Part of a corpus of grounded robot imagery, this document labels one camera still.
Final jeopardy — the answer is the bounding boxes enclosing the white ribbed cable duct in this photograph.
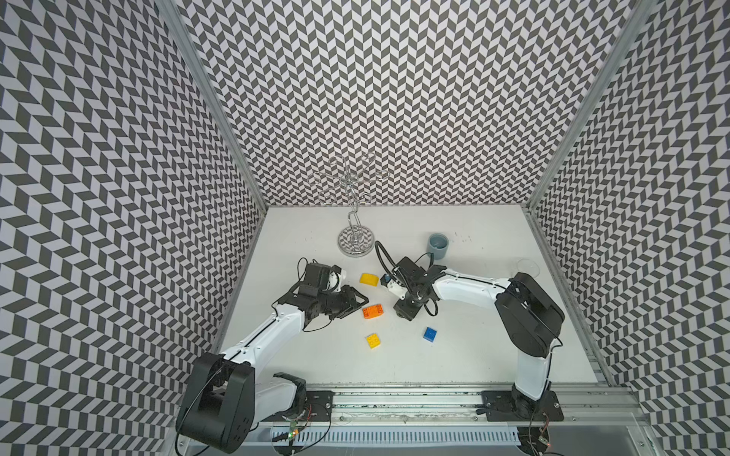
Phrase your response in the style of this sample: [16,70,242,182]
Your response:
[244,426,520,448]

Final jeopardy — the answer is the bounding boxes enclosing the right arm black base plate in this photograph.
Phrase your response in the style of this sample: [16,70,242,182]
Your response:
[477,389,565,423]

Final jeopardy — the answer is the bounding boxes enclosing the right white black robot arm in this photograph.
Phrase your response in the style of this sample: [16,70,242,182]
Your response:
[380,256,566,421]

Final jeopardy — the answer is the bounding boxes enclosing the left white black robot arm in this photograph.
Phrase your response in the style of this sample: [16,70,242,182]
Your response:
[175,284,369,453]

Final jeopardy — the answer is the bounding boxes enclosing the blue lego brick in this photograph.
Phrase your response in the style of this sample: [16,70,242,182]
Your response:
[423,327,437,343]

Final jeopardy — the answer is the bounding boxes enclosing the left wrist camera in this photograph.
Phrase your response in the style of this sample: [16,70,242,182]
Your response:
[298,262,346,298]

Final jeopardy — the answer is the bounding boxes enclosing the small yellow lego brick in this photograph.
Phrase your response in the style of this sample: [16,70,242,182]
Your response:
[366,334,381,350]

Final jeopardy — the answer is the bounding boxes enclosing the chrome mug tree stand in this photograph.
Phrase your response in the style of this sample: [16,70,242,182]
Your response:
[309,152,388,258]

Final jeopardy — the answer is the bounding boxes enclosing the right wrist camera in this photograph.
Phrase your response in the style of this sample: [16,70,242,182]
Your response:
[380,273,408,299]

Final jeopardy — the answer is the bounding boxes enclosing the clear glass cup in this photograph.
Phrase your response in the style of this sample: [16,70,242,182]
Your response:
[515,258,541,279]

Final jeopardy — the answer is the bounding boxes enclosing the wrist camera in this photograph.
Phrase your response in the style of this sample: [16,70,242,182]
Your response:
[380,273,408,299]
[298,262,346,298]

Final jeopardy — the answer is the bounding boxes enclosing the grey-blue ceramic cup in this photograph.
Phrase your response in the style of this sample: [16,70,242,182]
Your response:
[427,233,450,261]

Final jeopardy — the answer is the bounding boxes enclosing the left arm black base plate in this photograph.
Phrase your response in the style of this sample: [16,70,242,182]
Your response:
[255,389,335,423]

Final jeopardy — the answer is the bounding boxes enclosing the yellow curved lego brick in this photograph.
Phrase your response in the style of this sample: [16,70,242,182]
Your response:
[359,273,379,287]

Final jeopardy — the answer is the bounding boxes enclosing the orange lego brick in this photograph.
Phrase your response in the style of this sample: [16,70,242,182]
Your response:
[362,304,384,319]

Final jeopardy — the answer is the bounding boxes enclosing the aluminium front rail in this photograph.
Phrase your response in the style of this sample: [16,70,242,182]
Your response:
[252,384,649,429]

